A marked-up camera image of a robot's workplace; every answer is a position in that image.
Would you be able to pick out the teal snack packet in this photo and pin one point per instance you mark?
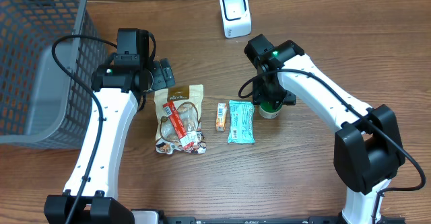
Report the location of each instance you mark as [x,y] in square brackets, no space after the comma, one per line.
[241,122]

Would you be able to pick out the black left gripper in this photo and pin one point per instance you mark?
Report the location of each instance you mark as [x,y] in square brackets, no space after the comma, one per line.
[162,77]

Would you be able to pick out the green lid jar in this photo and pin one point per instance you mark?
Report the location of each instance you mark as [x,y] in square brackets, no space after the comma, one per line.
[269,110]

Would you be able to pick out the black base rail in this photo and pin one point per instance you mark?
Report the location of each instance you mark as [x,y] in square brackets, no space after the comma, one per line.
[269,220]

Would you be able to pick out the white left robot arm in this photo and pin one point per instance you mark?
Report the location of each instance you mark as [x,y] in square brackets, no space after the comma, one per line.
[118,90]

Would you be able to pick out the grey plastic mesh basket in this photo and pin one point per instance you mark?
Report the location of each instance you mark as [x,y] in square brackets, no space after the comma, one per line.
[45,46]

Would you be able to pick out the red snack stick packet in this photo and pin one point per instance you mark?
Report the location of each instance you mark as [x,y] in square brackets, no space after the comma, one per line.
[184,137]

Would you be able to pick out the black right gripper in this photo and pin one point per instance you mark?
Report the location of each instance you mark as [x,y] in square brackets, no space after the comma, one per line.
[286,95]

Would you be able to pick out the brown cookie bag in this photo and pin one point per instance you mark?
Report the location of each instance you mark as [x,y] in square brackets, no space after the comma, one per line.
[188,101]

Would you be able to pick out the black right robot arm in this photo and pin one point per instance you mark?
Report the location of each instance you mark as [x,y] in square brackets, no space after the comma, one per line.
[367,141]

